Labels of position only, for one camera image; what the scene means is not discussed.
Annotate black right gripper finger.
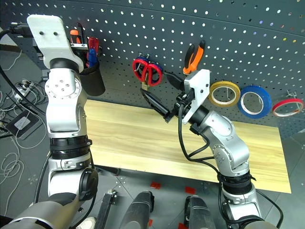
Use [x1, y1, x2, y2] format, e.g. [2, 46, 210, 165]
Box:
[140, 89, 172, 117]
[164, 72, 186, 91]

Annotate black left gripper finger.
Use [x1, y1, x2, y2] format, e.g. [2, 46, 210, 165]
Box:
[76, 22, 86, 45]

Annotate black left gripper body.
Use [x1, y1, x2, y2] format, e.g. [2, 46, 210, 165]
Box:
[70, 42, 88, 72]

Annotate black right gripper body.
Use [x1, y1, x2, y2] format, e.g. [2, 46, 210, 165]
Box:
[163, 87, 194, 124]

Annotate black orange handled screwdriver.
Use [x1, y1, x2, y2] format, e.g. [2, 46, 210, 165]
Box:
[69, 29, 80, 45]

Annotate red handled scissors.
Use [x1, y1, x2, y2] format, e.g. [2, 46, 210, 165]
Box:
[132, 58, 164, 91]

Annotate black tool holder cup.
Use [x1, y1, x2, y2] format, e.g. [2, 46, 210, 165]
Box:
[78, 58, 106, 96]

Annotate yellow tape roll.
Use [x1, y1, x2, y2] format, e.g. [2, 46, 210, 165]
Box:
[208, 81, 241, 107]

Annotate dark grey perforated pegboard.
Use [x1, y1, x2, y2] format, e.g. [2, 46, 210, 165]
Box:
[0, 0, 305, 139]

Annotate blue tape roll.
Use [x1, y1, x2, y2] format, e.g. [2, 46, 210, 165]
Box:
[240, 85, 272, 120]

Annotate black flat box white label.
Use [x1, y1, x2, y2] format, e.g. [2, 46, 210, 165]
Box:
[6, 109, 41, 140]

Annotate red tape roll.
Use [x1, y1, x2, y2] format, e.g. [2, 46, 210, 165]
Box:
[272, 98, 305, 117]

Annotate dark rounded robot leg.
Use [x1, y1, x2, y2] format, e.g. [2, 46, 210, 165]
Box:
[119, 190, 154, 229]
[184, 195, 217, 229]

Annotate metal pegboard hook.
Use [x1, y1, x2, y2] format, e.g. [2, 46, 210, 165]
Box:
[286, 89, 298, 101]

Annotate black metal bar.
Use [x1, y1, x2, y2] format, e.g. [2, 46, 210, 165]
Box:
[94, 189, 117, 229]

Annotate white shoe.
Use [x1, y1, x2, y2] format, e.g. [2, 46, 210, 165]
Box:
[76, 216, 97, 229]

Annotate blue handled tool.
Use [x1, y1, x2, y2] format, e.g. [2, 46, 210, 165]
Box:
[88, 49, 98, 68]

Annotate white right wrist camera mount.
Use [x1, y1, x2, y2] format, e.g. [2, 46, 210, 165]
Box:
[183, 69, 211, 125]

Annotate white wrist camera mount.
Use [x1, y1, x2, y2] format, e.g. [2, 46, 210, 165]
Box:
[183, 69, 211, 125]
[26, 14, 84, 73]

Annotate red handled screwdriver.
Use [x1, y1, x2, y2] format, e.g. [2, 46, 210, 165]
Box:
[87, 36, 100, 69]

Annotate orange black handled pliers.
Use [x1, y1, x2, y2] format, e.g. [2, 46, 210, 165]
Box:
[183, 40, 206, 75]

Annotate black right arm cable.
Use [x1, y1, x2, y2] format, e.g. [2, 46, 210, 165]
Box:
[177, 101, 285, 229]

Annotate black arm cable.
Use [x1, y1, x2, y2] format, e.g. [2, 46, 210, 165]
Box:
[0, 21, 48, 115]
[177, 101, 285, 229]

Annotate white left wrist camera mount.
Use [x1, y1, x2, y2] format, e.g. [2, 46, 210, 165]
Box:
[26, 14, 84, 73]

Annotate tangled cable bundle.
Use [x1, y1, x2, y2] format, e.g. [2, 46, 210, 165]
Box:
[14, 80, 47, 105]

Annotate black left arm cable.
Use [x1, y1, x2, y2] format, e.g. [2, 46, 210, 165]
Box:
[0, 21, 48, 115]

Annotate white looped floor cable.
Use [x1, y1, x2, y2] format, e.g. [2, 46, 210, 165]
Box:
[0, 152, 24, 182]

